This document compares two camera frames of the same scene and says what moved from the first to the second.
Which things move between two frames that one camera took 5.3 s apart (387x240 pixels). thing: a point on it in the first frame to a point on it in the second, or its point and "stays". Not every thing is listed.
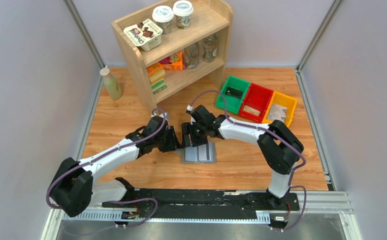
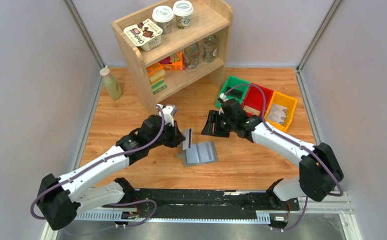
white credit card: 276,113 stays
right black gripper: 191,134 to 217,123
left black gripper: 170,139 stays
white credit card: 277,111 stays
